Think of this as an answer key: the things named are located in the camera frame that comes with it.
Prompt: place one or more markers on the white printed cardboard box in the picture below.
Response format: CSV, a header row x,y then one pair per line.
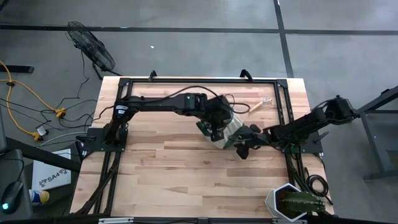
x,y
51,174

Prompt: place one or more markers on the silver aluminium bar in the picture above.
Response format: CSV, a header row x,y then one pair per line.
x,y
115,221
281,222

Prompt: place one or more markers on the black floor fan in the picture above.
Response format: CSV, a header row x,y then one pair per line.
x,y
90,46

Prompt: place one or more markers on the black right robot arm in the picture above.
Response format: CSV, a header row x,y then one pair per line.
x,y
298,127

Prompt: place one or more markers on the black desk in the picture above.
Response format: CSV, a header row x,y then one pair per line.
x,y
15,168

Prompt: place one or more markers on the grey metal desk frame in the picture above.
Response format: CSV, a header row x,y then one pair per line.
x,y
374,143

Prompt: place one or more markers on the green cactus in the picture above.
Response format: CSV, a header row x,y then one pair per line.
x,y
301,202

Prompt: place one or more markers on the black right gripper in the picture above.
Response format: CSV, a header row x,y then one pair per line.
x,y
258,140

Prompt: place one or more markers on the black computer mouse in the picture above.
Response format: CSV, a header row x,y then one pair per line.
x,y
12,196

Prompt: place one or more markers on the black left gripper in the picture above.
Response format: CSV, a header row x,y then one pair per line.
x,y
217,115

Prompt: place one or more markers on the black metal floor bar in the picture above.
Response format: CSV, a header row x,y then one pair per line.
x,y
18,69

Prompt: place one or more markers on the white angular plant pot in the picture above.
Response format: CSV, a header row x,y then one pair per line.
x,y
271,202

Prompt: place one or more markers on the black frame hook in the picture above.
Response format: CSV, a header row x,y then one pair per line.
x,y
152,74
246,74

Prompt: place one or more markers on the beige green-trimmed gardening bag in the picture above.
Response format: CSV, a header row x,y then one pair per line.
x,y
236,126

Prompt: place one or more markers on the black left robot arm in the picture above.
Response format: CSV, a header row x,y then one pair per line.
x,y
155,104

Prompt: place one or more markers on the yellow blue bottle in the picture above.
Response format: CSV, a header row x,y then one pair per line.
x,y
42,196

